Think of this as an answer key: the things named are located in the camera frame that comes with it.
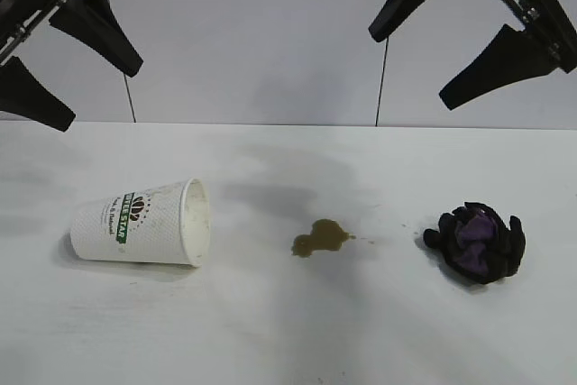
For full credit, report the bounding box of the white paper coffee cup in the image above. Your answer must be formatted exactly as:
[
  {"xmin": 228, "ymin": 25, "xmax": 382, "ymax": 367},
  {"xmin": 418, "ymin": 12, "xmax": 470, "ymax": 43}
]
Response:
[{"xmin": 69, "ymin": 177, "xmax": 212, "ymax": 268}]

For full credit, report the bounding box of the black and purple rag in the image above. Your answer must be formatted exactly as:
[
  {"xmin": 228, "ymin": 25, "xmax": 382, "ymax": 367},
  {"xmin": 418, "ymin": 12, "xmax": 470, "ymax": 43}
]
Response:
[{"xmin": 422, "ymin": 200, "xmax": 527, "ymax": 286}]

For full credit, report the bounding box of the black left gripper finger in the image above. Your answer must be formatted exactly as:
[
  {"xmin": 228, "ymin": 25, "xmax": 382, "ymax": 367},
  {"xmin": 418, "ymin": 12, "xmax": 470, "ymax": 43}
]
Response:
[
  {"xmin": 49, "ymin": 0, "xmax": 144, "ymax": 78},
  {"xmin": 0, "ymin": 56, "xmax": 77, "ymax": 132}
]

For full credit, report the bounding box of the brown coffee spill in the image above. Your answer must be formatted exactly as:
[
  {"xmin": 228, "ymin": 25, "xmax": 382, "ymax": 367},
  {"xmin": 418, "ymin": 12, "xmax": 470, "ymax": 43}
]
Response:
[{"xmin": 290, "ymin": 218, "xmax": 357, "ymax": 259}]

